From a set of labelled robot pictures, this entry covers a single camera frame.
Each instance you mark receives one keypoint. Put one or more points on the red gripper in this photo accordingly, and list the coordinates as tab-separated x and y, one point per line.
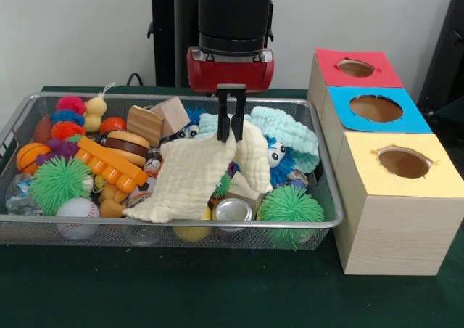
232	70

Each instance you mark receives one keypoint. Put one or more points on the cream muslin cloth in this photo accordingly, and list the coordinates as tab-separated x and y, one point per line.
188	175

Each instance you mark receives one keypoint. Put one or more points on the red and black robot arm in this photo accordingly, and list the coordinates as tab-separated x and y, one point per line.
235	19

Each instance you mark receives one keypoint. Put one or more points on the clear mesh bin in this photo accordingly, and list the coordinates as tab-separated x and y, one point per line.
72	103

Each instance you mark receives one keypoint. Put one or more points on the wooden box with three holes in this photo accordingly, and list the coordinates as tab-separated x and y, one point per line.
391	226

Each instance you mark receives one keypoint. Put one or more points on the plain wooden cube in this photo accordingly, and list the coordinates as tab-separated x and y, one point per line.
172	114

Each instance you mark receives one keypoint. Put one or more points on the mint green cloth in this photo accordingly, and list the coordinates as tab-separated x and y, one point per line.
290	128

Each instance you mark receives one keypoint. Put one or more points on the blue fuzzy toy with eyes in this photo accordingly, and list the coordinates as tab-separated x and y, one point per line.
286	174

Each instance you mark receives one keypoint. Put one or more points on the silver can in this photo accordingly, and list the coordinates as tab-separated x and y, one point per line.
232	212

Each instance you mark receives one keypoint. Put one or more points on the toy hamburger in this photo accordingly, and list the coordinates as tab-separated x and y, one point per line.
127	141

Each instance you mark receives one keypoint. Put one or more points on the green spiky ball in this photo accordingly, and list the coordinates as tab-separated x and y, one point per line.
59	183
290	208

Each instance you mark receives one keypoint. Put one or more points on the orange plastic comb toy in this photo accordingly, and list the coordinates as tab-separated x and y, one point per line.
101	161

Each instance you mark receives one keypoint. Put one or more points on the dark green tablecloth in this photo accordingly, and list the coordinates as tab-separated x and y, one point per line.
217	292

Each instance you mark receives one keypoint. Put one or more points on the white baseball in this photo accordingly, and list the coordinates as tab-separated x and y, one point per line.
76	212

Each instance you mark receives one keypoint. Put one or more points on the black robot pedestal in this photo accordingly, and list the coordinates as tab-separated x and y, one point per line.
174	38

